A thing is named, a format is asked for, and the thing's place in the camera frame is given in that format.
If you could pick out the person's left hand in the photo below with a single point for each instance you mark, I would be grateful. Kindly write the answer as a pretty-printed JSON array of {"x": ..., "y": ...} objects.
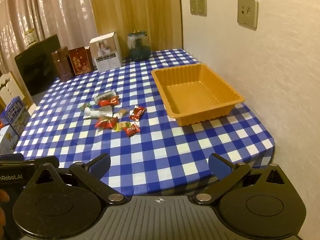
[{"x": 3, "y": 197}]

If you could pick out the orange plastic tray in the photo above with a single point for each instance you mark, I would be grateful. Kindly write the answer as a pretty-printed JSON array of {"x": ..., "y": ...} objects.
[{"x": 195, "y": 92}]

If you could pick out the blue white checkered tablecloth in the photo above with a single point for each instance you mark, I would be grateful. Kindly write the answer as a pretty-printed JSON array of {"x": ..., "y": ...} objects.
[{"x": 162, "y": 142}]

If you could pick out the pink curtain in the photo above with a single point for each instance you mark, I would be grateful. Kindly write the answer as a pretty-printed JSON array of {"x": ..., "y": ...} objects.
[{"x": 50, "y": 10}]

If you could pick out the beige wall socket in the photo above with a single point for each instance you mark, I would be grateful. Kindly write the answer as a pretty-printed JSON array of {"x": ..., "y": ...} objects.
[{"x": 247, "y": 12}]

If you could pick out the glass jar with dark contents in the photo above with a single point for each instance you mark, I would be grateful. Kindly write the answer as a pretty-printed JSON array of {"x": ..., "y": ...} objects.
[{"x": 138, "y": 48}]

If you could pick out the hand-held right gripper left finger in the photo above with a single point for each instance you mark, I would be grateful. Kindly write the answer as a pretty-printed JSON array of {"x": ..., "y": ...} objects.
[{"x": 100, "y": 167}]

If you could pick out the yellow green candy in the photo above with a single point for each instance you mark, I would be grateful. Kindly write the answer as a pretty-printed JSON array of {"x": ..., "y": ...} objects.
[{"x": 121, "y": 125}]

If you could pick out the red candy packet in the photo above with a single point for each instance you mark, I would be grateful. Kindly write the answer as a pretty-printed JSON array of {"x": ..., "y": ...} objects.
[
  {"x": 106, "y": 123},
  {"x": 137, "y": 113},
  {"x": 110, "y": 101},
  {"x": 132, "y": 130}
]

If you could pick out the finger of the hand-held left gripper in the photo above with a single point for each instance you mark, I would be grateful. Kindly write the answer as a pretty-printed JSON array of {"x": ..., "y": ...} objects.
[
  {"x": 13, "y": 157},
  {"x": 45, "y": 160}
]

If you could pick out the yellow curtain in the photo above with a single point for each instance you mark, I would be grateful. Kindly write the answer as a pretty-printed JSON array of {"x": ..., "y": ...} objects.
[{"x": 135, "y": 10}]

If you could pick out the clear brown cake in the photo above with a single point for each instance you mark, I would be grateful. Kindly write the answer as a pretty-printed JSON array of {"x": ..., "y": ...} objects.
[{"x": 122, "y": 112}]

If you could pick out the small white box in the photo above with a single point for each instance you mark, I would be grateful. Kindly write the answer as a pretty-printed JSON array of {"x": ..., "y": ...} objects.
[{"x": 6, "y": 140}]

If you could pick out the white wooden chair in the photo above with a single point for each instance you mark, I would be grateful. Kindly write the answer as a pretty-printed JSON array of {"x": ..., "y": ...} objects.
[{"x": 10, "y": 87}]

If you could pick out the blue milk carton box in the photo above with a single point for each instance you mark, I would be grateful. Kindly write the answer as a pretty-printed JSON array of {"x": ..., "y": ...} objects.
[{"x": 15, "y": 115}]

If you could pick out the small jar with lid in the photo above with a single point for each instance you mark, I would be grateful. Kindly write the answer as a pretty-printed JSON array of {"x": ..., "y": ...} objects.
[{"x": 31, "y": 37}]

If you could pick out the red tin box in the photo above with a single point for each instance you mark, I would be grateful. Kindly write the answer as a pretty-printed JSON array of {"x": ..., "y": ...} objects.
[{"x": 80, "y": 62}]

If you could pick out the white cardboard box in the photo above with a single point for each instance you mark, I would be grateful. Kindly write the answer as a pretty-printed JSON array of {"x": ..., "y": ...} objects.
[{"x": 107, "y": 55}]

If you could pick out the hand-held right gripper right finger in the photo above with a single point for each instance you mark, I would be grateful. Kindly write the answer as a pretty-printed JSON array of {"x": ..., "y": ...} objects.
[{"x": 219, "y": 167}]

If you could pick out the black flat board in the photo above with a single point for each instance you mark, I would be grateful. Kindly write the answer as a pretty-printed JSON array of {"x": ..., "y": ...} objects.
[{"x": 35, "y": 65}]

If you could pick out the dark snack bar packet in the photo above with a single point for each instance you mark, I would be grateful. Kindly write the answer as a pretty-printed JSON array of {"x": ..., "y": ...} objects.
[{"x": 105, "y": 95}]

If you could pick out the silver foil packet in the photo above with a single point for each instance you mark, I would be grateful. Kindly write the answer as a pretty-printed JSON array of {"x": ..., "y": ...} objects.
[{"x": 100, "y": 112}]

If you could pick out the beige wall switch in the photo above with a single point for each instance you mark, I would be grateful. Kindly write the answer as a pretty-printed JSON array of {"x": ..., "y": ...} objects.
[
  {"x": 193, "y": 6},
  {"x": 201, "y": 6}
]

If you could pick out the brown cylindrical canister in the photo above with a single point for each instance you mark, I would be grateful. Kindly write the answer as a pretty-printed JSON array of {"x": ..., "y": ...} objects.
[{"x": 62, "y": 65}]

